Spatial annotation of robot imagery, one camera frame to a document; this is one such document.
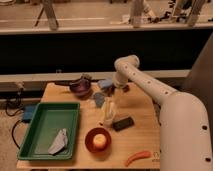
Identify brown pine cone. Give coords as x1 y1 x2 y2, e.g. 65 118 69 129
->
122 85 130 92

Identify red-brown round plate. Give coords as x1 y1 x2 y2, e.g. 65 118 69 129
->
85 127 111 154

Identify purple toy pan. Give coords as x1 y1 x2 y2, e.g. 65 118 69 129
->
56 78 91 97

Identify grey folded cloth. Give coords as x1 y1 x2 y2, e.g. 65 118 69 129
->
48 128 68 155

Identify yellow round fruit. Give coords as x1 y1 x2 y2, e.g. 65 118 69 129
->
93 134 107 149

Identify black cable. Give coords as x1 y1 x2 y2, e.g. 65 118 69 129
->
4 88 25 150

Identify green plastic tray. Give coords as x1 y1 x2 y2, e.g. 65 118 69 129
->
18 102 80 161

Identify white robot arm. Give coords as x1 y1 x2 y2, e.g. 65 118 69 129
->
113 55 213 171

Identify black rectangular block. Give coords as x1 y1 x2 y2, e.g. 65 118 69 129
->
112 117 134 131

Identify blue-grey small scoop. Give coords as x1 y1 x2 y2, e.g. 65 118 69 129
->
92 92 105 108

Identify blue box on floor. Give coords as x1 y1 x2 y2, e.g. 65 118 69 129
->
22 105 36 123

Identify orange toy carrot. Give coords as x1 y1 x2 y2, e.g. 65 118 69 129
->
125 151 151 167

